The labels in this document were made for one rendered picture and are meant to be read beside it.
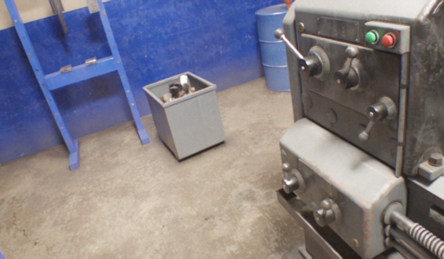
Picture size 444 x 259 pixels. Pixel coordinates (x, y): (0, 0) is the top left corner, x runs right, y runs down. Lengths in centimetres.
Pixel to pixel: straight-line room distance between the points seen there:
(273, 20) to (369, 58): 274
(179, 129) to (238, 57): 179
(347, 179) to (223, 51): 325
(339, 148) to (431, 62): 45
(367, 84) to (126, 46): 317
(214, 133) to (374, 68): 207
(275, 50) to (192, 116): 142
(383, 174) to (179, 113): 192
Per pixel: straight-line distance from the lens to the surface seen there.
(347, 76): 102
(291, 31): 134
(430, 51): 93
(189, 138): 282
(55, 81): 342
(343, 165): 117
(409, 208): 120
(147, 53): 394
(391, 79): 97
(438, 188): 107
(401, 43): 90
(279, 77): 387
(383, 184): 108
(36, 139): 419
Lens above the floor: 148
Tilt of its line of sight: 27 degrees down
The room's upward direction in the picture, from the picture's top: 12 degrees counter-clockwise
